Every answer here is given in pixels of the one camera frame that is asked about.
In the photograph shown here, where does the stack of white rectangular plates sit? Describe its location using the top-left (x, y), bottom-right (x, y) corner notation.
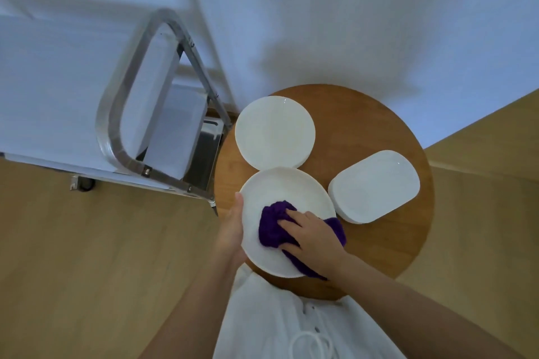
top-left (327, 150), bottom-right (421, 225)

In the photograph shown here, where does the person's white garment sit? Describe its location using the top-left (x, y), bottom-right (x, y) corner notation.
top-left (212, 264), bottom-right (407, 359)

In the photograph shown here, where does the person's left forearm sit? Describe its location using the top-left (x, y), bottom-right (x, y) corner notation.
top-left (139, 260), bottom-right (241, 359)

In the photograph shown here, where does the stack of white round plates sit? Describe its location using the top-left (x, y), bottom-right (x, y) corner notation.
top-left (234, 95), bottom-right (316, 171)

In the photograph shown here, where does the person's right hand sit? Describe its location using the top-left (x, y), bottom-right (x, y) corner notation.
top-left (277, 209), bottom-right (351, 282)

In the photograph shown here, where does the person's right forearm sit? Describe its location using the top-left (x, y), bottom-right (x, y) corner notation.
top-left (335, 255), bottom-right (514, 359)

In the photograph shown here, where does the white drawstring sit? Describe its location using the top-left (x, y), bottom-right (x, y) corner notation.
top-left (288, 308), bottom-right (336, 359)

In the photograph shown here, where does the round wooden side table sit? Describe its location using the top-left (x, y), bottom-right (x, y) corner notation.
top-left (213, 84), bottom-right (435, 301)

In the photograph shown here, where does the person's left hand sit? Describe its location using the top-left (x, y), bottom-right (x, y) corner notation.
top-left (214, 192), bottom-right (248, 272)

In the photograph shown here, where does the purple cleaning cloth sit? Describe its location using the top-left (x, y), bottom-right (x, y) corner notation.
top-left (258, 200), bottom-right (348, 280)

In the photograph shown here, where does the steel three-tier cart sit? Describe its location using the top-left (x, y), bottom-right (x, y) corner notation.
top-left (0, 8), bottom-right (233, 217)

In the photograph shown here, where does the white round dinner plate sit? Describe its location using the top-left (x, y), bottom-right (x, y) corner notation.
top-left (239, 167), bottom-right (337, 279)

